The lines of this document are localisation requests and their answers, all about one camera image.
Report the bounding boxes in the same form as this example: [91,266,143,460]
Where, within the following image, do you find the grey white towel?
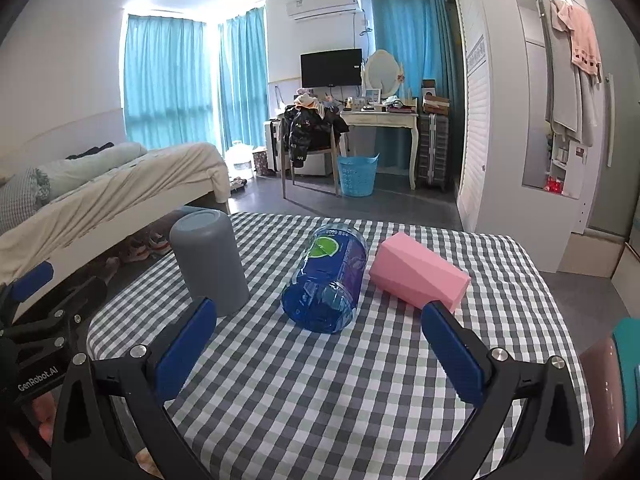
[537,0,601,147]

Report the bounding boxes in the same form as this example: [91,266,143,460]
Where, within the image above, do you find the white dressing table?
[340,107,420,191]

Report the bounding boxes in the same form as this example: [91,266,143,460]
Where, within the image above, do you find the pink faceted cup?
[369,232,472,316]

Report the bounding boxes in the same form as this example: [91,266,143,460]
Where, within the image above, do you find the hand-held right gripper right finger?
[420,301,587,480]

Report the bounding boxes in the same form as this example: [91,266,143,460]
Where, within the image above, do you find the grey checked tablecloth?
[86,211,594,480]

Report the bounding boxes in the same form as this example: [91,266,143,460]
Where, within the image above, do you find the clear water jug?
[224,140,256,177]

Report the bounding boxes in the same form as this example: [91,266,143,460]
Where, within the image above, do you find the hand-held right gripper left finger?
[51,297,218,480]

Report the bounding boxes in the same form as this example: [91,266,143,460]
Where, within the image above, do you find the grey cup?
[169,210,251,318]

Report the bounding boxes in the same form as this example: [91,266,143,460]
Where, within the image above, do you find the pale green bolster pillow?
[37,142,149,199]

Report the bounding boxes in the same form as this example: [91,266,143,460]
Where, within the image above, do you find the white louvred wardrobe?
[449,0,596,272]

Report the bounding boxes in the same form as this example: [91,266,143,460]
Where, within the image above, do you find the pink towel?
[556,2,604,84]

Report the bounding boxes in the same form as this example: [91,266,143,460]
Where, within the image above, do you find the wooden chair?
[280,110,346,199]

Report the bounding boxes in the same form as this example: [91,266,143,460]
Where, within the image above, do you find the blue transparent cup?
[281,224,371,334]

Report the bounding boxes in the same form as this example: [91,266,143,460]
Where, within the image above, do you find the dark clothes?
[65,142,117,161]

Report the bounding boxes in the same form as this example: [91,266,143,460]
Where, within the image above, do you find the floral storage box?
[252,147,274,177]

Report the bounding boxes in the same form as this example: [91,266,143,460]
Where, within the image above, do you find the oval white mirror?
[362,49,404,102]

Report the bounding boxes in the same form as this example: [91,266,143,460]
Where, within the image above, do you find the person's left hand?
[27,389,59,450]

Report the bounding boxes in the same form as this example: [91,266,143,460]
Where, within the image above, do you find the white air conditioner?
[286,0,364,23]

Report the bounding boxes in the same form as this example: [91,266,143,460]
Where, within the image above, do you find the pile of light clothes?
[293,88,327,112]

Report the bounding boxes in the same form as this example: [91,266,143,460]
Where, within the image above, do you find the black television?
[300,48,363,89]

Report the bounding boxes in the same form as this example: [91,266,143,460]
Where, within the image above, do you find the white suitcase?
[264,119,286,174]

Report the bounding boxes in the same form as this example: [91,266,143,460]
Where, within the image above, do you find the dark jacket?
[282,105,350,169]

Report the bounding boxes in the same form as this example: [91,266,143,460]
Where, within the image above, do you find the tall teal curtain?
[369,0,469,171]

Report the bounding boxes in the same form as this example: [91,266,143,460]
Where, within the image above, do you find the bed with cream sheet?
[0,141,232,321]

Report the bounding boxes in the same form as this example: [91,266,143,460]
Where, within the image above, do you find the shoes under bed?
[102,231,172,281]

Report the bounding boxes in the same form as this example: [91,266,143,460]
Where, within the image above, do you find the pink and teal furniture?
[579,317,640,453]

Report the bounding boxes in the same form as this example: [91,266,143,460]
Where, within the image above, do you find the cardboard box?
[422,79,451,116]

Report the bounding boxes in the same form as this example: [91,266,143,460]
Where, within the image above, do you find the blue window curtain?
[217,7,270,149]
[123,12,221,151]

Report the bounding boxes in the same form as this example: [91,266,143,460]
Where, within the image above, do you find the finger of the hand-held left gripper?
[7,276,109,356]
[0,261,55,317]

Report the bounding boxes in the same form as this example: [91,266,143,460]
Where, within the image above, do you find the checked pillow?
[0,167,52,232]

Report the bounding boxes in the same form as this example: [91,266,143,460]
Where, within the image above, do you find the silver suitcase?
[417,112,451,192]

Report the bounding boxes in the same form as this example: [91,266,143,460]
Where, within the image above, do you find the blue laundry basket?
[337,153,381,198]

